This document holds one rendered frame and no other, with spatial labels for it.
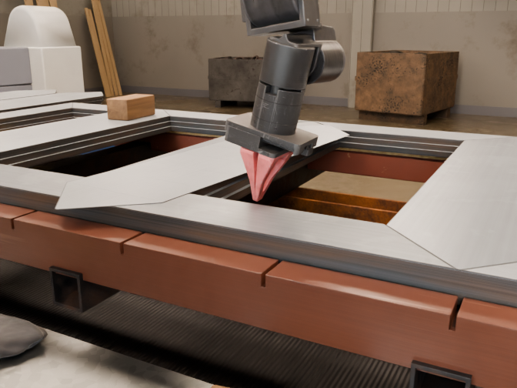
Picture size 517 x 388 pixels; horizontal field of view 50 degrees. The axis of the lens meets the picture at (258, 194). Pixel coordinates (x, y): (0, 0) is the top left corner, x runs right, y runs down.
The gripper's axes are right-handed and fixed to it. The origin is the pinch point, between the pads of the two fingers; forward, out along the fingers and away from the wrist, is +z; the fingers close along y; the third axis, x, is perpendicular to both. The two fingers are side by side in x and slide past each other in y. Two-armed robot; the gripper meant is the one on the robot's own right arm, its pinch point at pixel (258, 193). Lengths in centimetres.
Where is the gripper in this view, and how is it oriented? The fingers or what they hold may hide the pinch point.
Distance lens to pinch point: 72.6
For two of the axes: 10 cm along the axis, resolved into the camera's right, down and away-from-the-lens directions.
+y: -8.6, -3.5, 3.7
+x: -4.6, 2.7, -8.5
